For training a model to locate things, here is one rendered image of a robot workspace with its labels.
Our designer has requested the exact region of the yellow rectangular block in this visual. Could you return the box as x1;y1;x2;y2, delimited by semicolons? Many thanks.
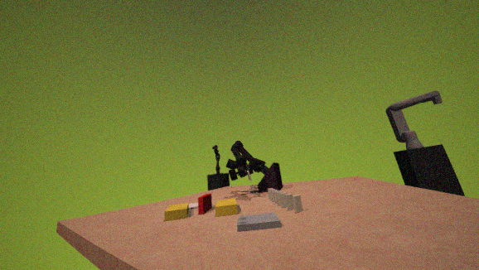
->
164;203;189;221
215;199;238;217

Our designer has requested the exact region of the red rectangular block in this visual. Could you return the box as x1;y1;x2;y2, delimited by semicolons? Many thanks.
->
198;194;212;215

